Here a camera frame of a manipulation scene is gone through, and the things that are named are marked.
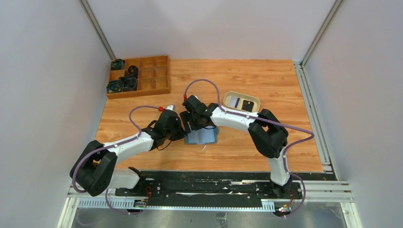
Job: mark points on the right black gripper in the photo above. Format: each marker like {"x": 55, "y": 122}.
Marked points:
{"x": 189, "y": 123}

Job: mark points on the cream oval tray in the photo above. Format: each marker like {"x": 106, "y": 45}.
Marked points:
{"x": 242, "y": 97}

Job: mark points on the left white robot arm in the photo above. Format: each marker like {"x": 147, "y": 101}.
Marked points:
{"x": 95, "y": 170}

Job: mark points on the black card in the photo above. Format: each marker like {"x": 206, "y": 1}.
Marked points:
{"x": 247, "y": 105}

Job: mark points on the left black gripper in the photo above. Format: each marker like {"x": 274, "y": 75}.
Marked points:
{"x": 176, "y": 131}

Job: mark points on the blue card holder wallet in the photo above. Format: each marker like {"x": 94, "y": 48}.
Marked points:
{"x": 202, "y": 136}

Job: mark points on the black coiled item bottom-left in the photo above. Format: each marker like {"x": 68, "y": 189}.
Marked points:
{"x": 113, "y": 87}

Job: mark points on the black coiled item middle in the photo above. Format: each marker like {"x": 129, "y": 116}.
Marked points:
{"x": 132, "y": 71}

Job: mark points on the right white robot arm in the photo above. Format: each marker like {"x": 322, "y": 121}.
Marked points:
{"x": 267, "y": 133}

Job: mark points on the grey striped card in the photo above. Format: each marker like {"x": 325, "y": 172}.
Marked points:
{"x": 234, "y": 102}

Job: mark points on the black mounting base rail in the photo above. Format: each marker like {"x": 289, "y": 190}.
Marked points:
{"x": 207, "y": 189}

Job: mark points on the large black coiled item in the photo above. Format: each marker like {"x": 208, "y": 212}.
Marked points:
{"x": 128, "y": 83}

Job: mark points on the wooden compartment organizer box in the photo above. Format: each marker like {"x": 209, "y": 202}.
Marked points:
{"x": 154, "y": 76}

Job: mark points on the black coiled item top-left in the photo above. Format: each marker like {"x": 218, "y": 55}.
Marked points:
{"x": 117, "y": 64}

